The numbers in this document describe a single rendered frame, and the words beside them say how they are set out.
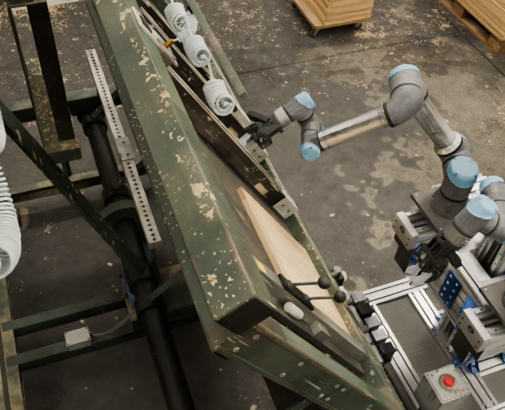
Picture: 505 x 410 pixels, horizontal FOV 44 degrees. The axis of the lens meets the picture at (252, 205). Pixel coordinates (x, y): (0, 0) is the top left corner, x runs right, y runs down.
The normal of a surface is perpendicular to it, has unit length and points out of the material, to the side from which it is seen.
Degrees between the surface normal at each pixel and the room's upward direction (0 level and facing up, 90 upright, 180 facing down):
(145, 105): 33
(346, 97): 0
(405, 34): 0
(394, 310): 0
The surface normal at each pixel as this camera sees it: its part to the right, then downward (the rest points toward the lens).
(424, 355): 0.06, -0.66
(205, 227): -0.46, -0.44
